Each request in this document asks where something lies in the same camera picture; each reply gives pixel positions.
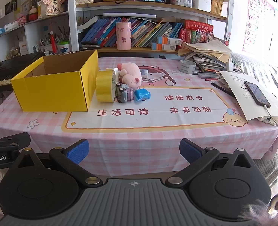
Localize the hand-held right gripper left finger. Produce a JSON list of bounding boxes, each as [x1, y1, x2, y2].
[[16, 138, 103, 188]]

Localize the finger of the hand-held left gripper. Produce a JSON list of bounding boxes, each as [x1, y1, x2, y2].
[[0, 132, 31, 150]]

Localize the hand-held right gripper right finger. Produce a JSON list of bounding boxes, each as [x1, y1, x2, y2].
[[165, 138, 255, 187]]

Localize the yellow cardboard box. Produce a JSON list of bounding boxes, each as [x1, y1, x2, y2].
[[10, 49, 99, 112]]

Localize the yellow tape roll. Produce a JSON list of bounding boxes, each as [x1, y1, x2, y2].
[[96, 70, 117, 103]]

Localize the blue plastic packet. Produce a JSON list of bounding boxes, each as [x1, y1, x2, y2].
[[133, 88, 151, 103]]

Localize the pale blue toy truck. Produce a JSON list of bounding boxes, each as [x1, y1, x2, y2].
[[115, 83, 135, 103]]

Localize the large white charger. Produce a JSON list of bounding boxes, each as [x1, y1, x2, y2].
[[105, 67, 119, 78]]

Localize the pink plush pig toy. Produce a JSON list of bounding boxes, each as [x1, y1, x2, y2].
[[118, 62, 143, 90]]

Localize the pink checked printed desktop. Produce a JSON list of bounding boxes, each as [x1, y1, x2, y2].
[[0, 56, 278, 177]]

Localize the black pen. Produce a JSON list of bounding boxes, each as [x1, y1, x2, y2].
[[211, 82, 236, 98]]

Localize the black electronic keyboard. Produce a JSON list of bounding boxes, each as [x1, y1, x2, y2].
[[0, 52, 45, 88]]

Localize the grey pencil case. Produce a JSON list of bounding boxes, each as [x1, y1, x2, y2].
[[198, 73, 220, 79]]

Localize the white paper sheets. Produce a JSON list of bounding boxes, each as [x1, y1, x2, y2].
[[220, 71, 278, 124]]

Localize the clear tape roll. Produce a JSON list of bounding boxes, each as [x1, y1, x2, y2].
[[179, 60, 197, 74]]

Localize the black smartphone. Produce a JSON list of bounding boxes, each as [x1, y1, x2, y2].
[[244, 81, 271, 109]]

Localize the white pen cup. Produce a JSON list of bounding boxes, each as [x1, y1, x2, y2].
[[39, 38, 51, 52]]

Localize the fluffy lilac garment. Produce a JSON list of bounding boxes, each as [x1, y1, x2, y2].
[[238, 191, 278, 226]]

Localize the white jar with green lid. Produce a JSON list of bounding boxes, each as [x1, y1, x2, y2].
[[57, 41, 71, 53]]

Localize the red toy pen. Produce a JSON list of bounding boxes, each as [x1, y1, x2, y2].
[[50, 31, 57, 53]]

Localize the orange and white box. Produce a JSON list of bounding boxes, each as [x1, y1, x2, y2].
[[151, 43, 178, 51], [158, 37, 182, 45]]

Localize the grey quilted blanket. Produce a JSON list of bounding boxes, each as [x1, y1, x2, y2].
[[231, 52, 278, 189]]

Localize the black stapler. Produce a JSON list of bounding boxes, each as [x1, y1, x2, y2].
[[80, 41, 102, 50]]

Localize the pink patterned box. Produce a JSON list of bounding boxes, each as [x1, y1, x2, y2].
[[17, 14, 30, 25]]

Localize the red thick book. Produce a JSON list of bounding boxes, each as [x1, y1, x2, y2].
[[180, 19, 214, 34]]

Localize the long row of colourful books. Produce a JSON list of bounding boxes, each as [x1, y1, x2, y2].
[[80, 16, 184, 49]]

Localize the pink cartoon cylinder tin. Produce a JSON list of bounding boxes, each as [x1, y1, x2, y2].
[[116, 22, 132, 50]]

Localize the red round doll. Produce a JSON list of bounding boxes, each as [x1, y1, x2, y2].
[[29, 6, 39, 21]]

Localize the white wooden bookshelf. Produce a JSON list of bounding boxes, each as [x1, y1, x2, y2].
[[0, 0, 231, 57]]

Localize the white bunny figurine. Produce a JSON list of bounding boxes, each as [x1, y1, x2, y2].
[[40, 0, 65, 16]]

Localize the white storage box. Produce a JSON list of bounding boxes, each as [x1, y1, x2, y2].
[[192, 0, 212, 12]]

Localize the white charging cable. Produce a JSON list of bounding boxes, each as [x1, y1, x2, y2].
[[264, 105, 278, 133]]

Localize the alphabet wall poster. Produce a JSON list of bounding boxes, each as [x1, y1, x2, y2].
[[242, 0, 277, 54]]

